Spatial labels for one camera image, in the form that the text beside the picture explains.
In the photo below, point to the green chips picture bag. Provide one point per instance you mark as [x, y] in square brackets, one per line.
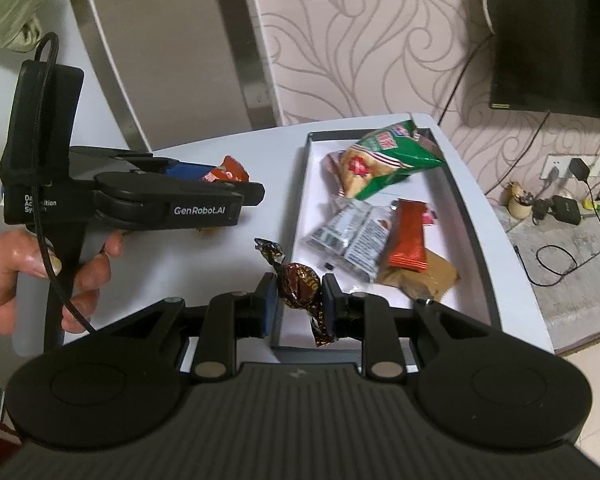
[405, 165]

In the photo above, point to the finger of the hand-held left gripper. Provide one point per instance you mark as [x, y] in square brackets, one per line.
[187, 171]
[190, 190]

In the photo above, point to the black power adapter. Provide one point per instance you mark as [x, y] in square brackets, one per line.
[566, 211]

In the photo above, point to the person's left hand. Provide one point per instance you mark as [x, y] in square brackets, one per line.
[5, 280]

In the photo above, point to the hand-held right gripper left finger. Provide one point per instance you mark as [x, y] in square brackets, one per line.
[267, 310]

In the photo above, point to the yellow green small object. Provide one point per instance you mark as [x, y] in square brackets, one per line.
[590, 205]

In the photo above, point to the beige cup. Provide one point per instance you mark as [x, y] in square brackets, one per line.
[521, 202]

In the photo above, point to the clear printed snack packet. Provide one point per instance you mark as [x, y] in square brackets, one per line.
[350, 240]

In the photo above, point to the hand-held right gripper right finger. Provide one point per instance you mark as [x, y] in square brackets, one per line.
[330, 312]

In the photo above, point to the white metal-framed chair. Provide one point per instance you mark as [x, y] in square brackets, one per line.
[170, 50]

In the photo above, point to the brown foil candy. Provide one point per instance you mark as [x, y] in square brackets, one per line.
[300, 285]

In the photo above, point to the brown paper snack packet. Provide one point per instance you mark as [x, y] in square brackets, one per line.
[430, 275]

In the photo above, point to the black television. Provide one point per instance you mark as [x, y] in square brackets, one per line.
[555, 35]

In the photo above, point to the orange snack packet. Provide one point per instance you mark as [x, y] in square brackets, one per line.
[227, 170]

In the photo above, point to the grey box with white inside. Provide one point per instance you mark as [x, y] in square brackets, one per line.
[316, 197]

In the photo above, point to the long red snack bar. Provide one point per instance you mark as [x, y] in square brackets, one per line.
[407, 240]

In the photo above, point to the black charger plug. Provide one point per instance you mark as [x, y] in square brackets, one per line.
[580, 169]

